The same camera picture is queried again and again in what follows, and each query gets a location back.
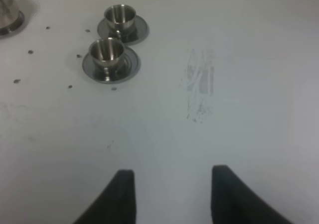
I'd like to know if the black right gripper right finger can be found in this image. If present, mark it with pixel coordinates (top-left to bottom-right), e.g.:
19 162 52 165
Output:
210 165 290 224

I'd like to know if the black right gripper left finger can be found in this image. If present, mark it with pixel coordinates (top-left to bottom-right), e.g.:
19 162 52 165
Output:
75 170 136 224

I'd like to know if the stainless steel teapot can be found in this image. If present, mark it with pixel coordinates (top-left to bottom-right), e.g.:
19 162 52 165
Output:
0 0 24 36

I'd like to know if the stainless steel near saucer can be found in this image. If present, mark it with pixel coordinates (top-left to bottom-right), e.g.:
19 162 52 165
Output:
82 47 141 84

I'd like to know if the stainless steel saucer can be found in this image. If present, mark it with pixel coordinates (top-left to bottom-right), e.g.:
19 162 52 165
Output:
82 47 141 84
97 16 149 45

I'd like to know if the stainless steel near teacup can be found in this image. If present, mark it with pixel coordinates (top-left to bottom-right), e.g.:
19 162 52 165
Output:
89 37 126 81

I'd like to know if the stainless steel far saucer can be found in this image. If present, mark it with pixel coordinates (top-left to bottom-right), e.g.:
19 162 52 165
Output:
97 16 149 45

